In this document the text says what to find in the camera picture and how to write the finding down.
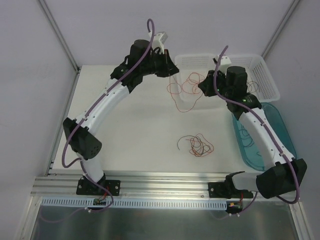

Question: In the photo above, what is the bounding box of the thin brown cable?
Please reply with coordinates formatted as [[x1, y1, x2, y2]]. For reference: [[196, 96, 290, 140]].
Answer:
[[246, 80, 260, 96]]

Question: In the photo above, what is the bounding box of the orange cable bundle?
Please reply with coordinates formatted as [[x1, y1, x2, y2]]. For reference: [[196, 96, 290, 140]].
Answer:
[[176, 133, 215, 158]]

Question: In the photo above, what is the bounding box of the thin purple cable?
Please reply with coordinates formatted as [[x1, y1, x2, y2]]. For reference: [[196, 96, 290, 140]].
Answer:
[[238, 124, 261, 156]]

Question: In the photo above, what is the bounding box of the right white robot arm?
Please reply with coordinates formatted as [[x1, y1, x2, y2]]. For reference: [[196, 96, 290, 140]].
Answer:
[[198, 66, 307, 204]]

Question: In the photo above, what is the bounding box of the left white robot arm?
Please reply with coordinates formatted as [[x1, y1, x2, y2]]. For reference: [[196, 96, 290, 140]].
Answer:
[[62, 39, 179, 196]]

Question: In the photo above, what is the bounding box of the left white perforated basket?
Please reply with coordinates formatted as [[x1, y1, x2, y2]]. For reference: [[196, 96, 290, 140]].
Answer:
[[167, 53, 226, 113]]

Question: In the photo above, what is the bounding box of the white perforated basket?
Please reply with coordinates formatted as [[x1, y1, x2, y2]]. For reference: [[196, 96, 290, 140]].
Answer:
[[225, 54, 280, 103], [167, 53, 226, 113]]

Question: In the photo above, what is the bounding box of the right white perforated basket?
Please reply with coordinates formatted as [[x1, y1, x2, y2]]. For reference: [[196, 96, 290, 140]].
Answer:
[[225, 54, 280, 103]]

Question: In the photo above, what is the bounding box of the teal transparent plastic tub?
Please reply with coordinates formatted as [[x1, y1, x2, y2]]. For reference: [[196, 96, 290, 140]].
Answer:
[[232, 102, 297, 172]]

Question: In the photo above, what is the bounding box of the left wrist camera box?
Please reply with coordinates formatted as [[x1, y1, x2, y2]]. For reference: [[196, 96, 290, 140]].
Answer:
[[148, 31, 168, 54]]

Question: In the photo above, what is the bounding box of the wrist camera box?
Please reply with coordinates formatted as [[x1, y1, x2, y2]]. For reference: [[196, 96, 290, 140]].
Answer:
[[148, 31, 168, 54], [213, 55, 232, 73]]

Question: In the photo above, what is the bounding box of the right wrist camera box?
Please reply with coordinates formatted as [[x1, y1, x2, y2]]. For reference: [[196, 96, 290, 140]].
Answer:
[[213, 55, 232, 73]]

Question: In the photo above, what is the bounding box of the aluminium mounting rail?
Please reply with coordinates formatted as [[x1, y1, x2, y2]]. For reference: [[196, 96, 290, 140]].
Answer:
[[31, 170, 227, 200]]

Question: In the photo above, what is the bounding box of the left aluminium frame post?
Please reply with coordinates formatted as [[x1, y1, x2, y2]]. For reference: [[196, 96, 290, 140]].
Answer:
[[36, 0, 81, 73]]

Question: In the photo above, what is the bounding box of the aluminium frame post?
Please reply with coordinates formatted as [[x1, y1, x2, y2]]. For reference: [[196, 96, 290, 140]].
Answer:
[[261, 0, 301, 59], [36, 0, 81, 73]]

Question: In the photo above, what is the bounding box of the right aluminium frame post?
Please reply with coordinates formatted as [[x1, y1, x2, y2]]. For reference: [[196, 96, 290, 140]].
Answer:
[[261, 0, 301, 59]]

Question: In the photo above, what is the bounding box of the white slotted cable duct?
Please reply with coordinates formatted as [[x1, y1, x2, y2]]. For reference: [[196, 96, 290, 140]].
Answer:
[[41, 197, 227, 211]]

